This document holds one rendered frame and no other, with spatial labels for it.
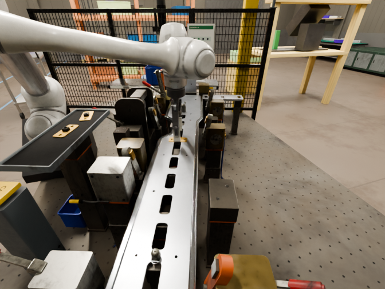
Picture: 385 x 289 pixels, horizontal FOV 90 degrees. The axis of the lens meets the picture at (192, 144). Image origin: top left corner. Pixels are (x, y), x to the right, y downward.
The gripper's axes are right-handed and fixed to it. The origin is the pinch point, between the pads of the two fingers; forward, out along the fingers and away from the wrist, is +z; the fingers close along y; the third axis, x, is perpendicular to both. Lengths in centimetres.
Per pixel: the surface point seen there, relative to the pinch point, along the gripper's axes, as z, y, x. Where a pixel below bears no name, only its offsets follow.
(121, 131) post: -5.6, 10.7, -20.9
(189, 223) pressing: 4.4, 44.2, 7.4
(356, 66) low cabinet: 92, -652, 550
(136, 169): 1.9, 25.0, -12.2
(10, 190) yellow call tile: -12, 49, -31
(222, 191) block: 1.5, 35.0, 16.9
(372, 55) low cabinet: 51, -621, 561
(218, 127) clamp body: 0.0, -4.8, 18.7
